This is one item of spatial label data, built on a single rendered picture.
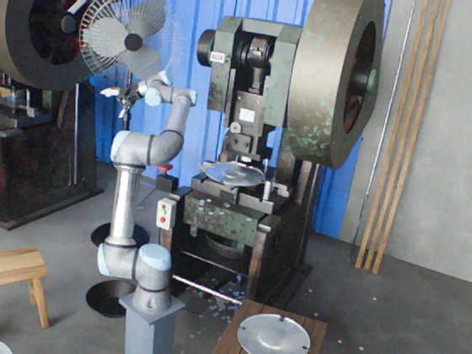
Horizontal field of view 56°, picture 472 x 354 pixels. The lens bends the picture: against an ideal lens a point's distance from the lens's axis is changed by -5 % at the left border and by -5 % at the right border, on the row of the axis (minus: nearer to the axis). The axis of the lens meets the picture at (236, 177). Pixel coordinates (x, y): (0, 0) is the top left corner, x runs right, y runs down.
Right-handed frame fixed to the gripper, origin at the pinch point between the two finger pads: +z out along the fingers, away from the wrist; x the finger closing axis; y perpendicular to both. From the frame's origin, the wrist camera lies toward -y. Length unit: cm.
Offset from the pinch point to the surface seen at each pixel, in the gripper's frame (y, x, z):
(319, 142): 37, 37, -89
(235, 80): -6, 18, -58
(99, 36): -46, -22, 8
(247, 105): -2, 30, -58
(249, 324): 80, 80, -40
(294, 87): 32, 13, -89
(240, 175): 16, 54, -44
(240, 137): 6, 41, -50
